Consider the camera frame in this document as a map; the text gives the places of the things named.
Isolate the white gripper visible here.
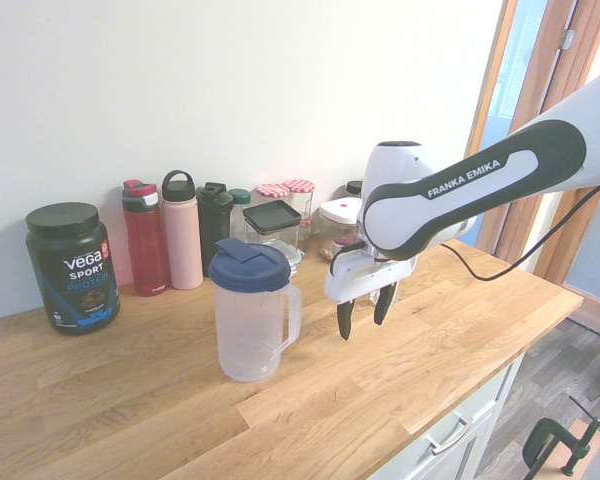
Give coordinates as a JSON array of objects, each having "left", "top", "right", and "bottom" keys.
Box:
[{"left": 323, "top": 243, "right": 420, "bottom": 342}]

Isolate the clear pitcher with blue lid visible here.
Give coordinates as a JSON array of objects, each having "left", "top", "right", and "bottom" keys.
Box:
[{"left": 207, "top": 237, "right": 303, "bottom": 384}]

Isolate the pink water bottle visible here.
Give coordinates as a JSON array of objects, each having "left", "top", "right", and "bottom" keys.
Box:
[{"left": 160, "top": 169, "right": 205, "bottom": 291}]

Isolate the red water bottle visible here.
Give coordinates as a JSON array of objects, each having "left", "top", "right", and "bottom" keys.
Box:
[{"left": 121, "top": 179, "right": 171, "bottom": 298}]

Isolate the glass container with teal lid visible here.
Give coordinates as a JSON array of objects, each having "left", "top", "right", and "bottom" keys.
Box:
[{"left": 267, "top": 239, "right": 306, "bottom": 279}]

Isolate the white lid cereal container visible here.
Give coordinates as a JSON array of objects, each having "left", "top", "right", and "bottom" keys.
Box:
[{"left": 318, "top": 197, "right": 364, "bottom": 261}]

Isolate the small red gingham lid jar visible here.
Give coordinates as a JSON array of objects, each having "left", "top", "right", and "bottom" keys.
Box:
[{"left": 298, "top": 217, "right": 315, "bottom": 251}]

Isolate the square container with black lid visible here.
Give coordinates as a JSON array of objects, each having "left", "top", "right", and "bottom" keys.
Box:
[{"left": 242, "top": 200, "right": 303, "bottom": 251}]

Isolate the red gingham lid glass jar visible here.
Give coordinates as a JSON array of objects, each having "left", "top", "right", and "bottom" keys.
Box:
[
  {"left": 283, "top": 178, "right": 315, "bottom": 236},
  {"left": 257, "top": 183, "right": 291, "bottom": 207}
]

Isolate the green lid jar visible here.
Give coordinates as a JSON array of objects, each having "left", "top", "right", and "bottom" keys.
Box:
[{"left": 228, "top": 188, "right": 253, "bottom": 241}]

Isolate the black shaker bottle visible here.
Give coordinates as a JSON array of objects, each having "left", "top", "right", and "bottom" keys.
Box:
[{"left": 196, "top": 181, "right": 235, "bottom": 275}]

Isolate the dark green clamp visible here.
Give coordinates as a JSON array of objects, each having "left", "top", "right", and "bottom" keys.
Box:
[{"left": 522, "top": 397, "right": 600, "bottom": 476}]

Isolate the black Vega protein tub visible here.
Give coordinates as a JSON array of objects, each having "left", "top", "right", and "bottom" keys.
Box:
[{"left": 25, "top": 201, "right": 122, "bottom": 337}]

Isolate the white cabinet with handle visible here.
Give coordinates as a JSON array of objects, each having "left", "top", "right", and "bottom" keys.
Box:
[{"left": 369, "top": 344, "right": 529, "bottom": 480}]

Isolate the silver cabinet handle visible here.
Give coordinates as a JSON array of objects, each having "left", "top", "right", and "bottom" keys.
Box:
[{"left": 424, "top": 417, "right": 474, "bottom": 455}]

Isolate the wooden door frame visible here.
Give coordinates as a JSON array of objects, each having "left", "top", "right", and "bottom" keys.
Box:
[{"left": 463, "top": 0, "right": 600, "bottom": 346}]

